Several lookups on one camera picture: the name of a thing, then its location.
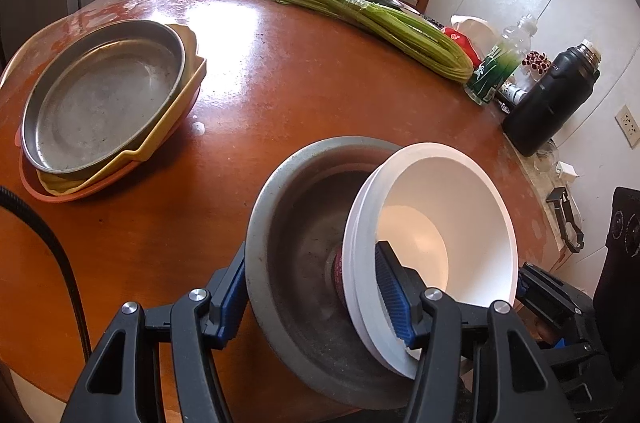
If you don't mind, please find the black cable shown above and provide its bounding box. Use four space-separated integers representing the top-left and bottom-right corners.
0 185 94 361

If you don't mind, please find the shallow metal pan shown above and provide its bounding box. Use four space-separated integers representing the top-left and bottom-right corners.
21 19 186 175

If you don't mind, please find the yellow plastic plate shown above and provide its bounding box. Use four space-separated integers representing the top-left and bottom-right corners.
18 24 206 203

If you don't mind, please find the red snack bag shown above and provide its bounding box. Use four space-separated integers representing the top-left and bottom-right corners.
442 27 480 68

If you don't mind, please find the black bottle opener tool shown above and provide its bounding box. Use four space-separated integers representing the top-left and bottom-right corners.
546 187 585 253

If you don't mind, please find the white plastic bag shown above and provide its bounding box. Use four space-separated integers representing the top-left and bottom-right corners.
450 15 500 59

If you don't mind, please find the black thermos flask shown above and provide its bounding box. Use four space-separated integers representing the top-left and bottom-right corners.
501 39 601 157

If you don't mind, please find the pink plastic plate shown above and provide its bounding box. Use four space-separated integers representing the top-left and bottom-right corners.
18 87 200 203

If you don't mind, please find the large grey metal bowl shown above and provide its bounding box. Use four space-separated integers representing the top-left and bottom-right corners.
245 136 412 410

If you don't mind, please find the green label plastic bottle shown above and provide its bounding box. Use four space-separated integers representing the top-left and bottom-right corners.
464 14 538 106

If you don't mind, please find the small white jar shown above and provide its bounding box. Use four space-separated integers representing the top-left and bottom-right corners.
499 82 527 106

